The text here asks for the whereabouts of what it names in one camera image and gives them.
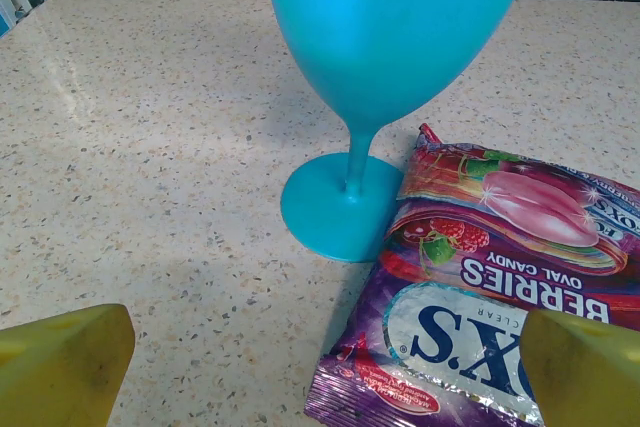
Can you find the purple Fox's berries candy bag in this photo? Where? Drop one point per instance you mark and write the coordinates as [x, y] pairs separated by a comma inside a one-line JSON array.
[[500, 247]]

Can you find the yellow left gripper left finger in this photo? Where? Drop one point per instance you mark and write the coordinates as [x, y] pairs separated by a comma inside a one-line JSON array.
[[60, 372]]

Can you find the blue plastic wine goblet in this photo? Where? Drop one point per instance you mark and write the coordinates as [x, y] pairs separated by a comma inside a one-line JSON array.
[[390, 32]]

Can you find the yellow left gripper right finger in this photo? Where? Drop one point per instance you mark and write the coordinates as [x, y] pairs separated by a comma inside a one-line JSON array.
[[590, 377]]

